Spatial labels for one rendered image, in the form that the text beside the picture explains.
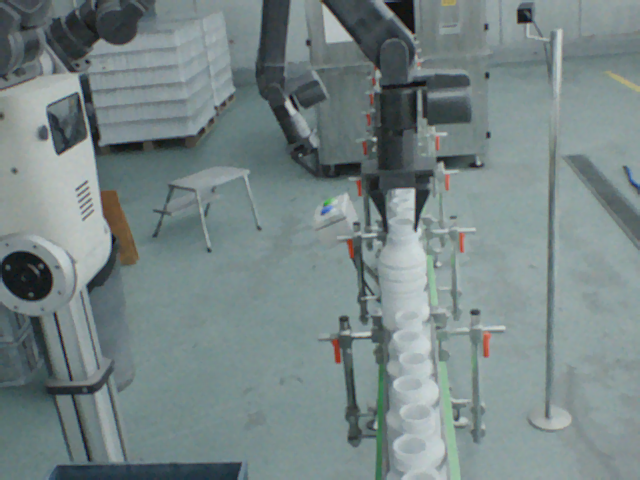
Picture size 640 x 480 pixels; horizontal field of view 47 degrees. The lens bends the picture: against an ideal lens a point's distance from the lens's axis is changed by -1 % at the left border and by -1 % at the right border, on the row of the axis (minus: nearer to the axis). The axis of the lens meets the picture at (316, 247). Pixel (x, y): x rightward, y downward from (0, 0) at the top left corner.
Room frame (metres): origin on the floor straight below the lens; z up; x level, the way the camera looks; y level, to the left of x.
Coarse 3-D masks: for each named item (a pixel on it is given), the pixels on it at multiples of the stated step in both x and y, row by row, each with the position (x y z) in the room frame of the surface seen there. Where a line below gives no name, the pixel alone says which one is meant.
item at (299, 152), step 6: (318, 144) 1.66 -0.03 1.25; (300, 150) 1.65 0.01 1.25; (306, 150) 1.65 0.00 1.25; (312, 150) 1.65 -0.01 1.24; (318, 150) 1.65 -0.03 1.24; (294, 156) 1.65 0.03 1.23; (300, 156) 1.66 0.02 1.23; (318, 156) 1.65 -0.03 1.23; (300, 162) 1.66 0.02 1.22; (318, 162) 1.66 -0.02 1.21; (306, 168) 1.66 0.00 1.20; (318, 168) 1.66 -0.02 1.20; (318, 174) 1.66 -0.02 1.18
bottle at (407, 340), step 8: (400, 336) 0.89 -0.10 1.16; (408, 336) 0.90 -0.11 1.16; (416, 336) 0.89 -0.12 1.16; (392, 344) 0.88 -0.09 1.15; (400, 344) 0.87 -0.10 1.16; (408, 344) 0.86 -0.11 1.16; (416, 344) 0.87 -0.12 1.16; (400, 352) 0.87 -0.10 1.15; (392, 360) 0.88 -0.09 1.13; (392, 368) 0.87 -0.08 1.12; (392, 376) 0.86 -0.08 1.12; (392, 384) 0.87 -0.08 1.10
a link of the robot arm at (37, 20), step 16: (0, 0) 1.02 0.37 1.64; (16, 0) 1.02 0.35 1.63; (32, 0) 1.02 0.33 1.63; (48, 0) 1.05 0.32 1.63; (0, 16) 1.01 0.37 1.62; (16, 16) 1.01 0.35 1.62; (32, 16) 1.03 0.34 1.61; (0, 32) 1.01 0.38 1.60; (16, 32) 1.02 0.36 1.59; (0, 48) 1.01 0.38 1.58; (16, 48) 1.02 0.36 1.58; (0, 64) 1.01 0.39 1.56; (16, 64) 1.02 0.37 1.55
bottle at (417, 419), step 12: (408, 408) 0.72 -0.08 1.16; (420, 408) 0.72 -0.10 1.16; (408, 420) 0.69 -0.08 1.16; (420, 420) 0.69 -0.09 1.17; (432, 420) 0.69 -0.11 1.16; (408, 432) 0.69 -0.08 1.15; (420, 432) 0.69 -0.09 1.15; (432, 432) 0.69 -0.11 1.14; (432, 444) 0.69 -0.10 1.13; (432, 456) 0.68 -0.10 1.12; (444, 456) 0.69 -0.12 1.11; (444, 468) 0.69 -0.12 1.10
